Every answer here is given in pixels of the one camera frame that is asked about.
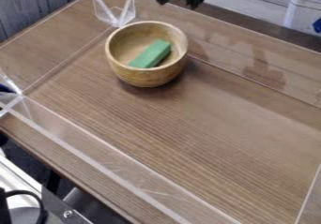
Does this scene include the white bucket in background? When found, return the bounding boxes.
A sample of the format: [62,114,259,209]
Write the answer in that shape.
[283,0,321,37]

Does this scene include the clear acrylic corner bracket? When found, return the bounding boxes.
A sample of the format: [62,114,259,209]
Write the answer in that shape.
[91,0,135,28]

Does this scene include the clear acrylic table fence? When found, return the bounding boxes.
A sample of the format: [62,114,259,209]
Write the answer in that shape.
[0,0,321,224]

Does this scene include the green rectangular block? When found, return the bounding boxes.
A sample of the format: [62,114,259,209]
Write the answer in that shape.
[129,39,171,68]

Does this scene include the brown wooden bowl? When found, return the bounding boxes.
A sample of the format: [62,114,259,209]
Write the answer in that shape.
[105,21,188,87]

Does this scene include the metal bracket with screw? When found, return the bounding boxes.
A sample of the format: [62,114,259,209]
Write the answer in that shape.
[41,192,92,224]

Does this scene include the black cable loop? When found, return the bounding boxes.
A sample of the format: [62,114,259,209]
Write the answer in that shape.
[4,189,48,224]

